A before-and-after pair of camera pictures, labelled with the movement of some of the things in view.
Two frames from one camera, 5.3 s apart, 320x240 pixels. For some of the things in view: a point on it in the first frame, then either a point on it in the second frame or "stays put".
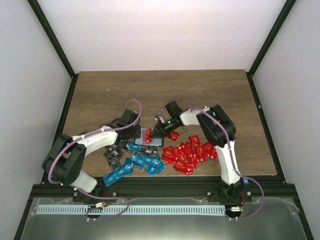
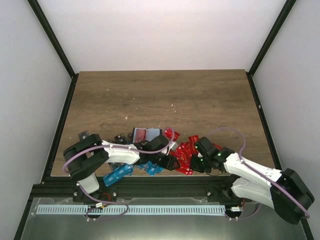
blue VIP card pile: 152,164 stays put
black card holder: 146,139 stays put
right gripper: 160,133 -> 194,166
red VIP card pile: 186,156 stays put
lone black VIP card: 83,133 stays put
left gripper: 137,135 -> 169,164
